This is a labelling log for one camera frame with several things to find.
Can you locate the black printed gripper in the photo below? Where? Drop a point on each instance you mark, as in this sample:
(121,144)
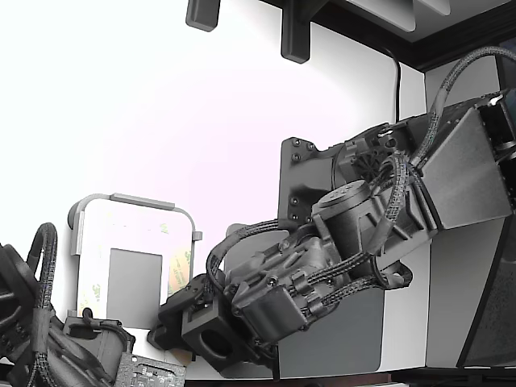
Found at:
(278,258)

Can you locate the black blurry gripper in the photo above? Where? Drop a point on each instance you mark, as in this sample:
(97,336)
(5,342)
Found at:
(96,342)

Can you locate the tan protective film green print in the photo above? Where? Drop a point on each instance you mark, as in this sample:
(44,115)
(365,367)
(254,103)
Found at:
(179,274)

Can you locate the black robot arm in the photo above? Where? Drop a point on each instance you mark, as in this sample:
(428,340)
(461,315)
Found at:
(463,173)

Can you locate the patterned grey board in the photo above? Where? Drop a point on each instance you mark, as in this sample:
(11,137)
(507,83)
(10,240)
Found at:
(153,373)

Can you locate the grey fixture with dark legs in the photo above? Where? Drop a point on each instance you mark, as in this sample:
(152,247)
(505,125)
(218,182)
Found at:
(141,200)

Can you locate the grey rounded mat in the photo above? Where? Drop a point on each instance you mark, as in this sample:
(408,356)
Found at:
(350,338)

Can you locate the black textured panel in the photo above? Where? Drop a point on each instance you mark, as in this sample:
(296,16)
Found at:
(496,306)

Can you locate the black cube camera box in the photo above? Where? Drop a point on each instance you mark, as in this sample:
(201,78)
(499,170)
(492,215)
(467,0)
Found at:
(193,322)

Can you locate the tall black bracket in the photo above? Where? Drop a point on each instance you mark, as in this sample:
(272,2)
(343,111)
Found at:
(296,32)

